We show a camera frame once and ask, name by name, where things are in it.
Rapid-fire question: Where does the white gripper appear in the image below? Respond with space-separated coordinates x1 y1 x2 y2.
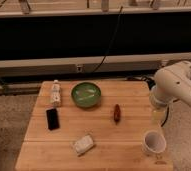
151 107 167 125

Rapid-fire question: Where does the dark red pepper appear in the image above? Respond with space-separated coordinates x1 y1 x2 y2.
114 104 121 123

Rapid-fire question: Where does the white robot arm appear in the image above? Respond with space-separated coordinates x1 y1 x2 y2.
149 61 191 126

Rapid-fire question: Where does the white sponge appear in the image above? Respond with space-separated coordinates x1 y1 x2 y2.
73 134 95 156

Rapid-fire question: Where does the white cup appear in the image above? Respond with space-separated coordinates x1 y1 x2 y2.
142 130 167 156

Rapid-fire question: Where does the green bowl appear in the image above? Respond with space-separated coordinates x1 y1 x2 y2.
71 82 101 108

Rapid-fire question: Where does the white plastic bottle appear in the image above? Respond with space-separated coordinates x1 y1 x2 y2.
50 80 61 107

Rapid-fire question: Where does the black rectangular block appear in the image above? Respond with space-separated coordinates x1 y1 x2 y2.
46 108 59 130

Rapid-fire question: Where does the black cable behind table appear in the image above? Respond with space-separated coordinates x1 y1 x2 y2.
125 75 157 90

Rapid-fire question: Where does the black hanging cable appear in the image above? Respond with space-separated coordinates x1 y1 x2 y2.
90 5 124 74

